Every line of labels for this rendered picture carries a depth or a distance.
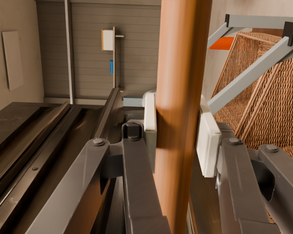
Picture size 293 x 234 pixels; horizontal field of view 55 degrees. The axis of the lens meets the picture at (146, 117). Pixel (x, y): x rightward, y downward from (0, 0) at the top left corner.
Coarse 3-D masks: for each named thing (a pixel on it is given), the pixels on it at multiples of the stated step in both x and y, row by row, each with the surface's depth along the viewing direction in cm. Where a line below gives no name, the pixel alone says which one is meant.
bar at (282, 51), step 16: (240, 16) 96; (256, 16) 96; (272, 16) 96; (224, 32) 99; (288, 32) 54; (272, 48) 55; (288, 48) 54; (256, 64) 55; (272, 64) 55; (240, 80) 56; (224, 96) 58; (192, 208) 38; (192, 224) 35
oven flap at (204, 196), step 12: (192, 180) 110; (204, 180) 107; (192, 192) 103; (204, 192) 101; (216, 192) 99; (204, 204) 95; (216, 204) 94; (204, 216) 90; (216, 216) 89; (204, 228) 86; (216, 228) 84
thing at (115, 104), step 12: (120, 96) 171; (108, 108) 137; (120, 108) 166; (108, 120) 127; (120, 120) 160; (96, 132) 111; (108, 132) 124; (120, 132) 155; (96, 216) 90; (96, 228) 88
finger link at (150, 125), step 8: (152, 96) 21; (152, 104) 20; (152, 112) 18; (144, 120) 17; (152, 120) 17; (144, 128) 16; (152, 128) 16; (144, 136) 16; (152, 136) 16; (152, 144) 16; (152, 152) 16; (152, 160) 16; (152, 168) 17
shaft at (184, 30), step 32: (192, 0) 15; (160, 32) 17; (192, 32) 16; (160, 64) 18; (192, 64) 17; (160, 96) 18; (192, 96) 18; (160, 128) 19; (192, 128) 19; (160, 160) 20; (192, 160) 20; (160, 192) 21
